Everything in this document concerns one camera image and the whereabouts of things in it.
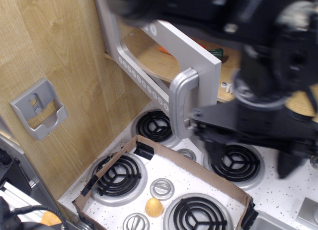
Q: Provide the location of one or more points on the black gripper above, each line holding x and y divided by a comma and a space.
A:
293, 134

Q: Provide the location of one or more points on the grey toy microwave door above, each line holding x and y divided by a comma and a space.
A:
197, 83

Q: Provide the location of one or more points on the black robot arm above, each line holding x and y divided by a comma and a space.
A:
279, 56

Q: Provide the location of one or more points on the back right stove burner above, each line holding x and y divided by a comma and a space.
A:
241, 164

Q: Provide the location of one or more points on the stove burner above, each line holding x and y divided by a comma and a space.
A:
122, 183
196, 211
241, 164
154, 125

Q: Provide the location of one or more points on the grey toy faucet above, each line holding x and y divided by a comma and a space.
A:
314, 161

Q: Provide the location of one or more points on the front right stove burner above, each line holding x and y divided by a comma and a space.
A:
196, 211

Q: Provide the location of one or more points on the grey toy sink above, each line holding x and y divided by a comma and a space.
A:
303, 216

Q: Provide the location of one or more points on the upper grey stove knob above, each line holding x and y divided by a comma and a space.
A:
162, 189

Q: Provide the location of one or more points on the grey stove knob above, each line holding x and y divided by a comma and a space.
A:
162, 189
136, 221

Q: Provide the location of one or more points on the back left stove burner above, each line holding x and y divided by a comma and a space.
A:
154, 125

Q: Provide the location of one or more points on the dark green toy piece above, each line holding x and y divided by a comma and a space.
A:
218, 53

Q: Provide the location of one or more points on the yellow ridged toy dome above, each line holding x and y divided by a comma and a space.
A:
154, 207

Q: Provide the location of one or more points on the brown cardboard barrier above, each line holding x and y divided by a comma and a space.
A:
146, 186

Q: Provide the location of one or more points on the front left stove burner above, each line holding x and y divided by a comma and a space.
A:
122, 183

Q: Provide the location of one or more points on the lower grey stove knob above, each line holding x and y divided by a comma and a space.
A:
136, 221

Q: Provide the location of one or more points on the orange toy carrot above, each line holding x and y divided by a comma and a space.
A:
162, 49

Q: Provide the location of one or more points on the wooden shelf cabinet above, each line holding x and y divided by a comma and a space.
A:
157, 64

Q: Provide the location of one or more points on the orange round object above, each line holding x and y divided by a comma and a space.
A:
50, 219

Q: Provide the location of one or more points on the grey wall phone holder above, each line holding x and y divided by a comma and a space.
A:
35, 100

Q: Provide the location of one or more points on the aluminium frame equipment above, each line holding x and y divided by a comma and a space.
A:
20, 184

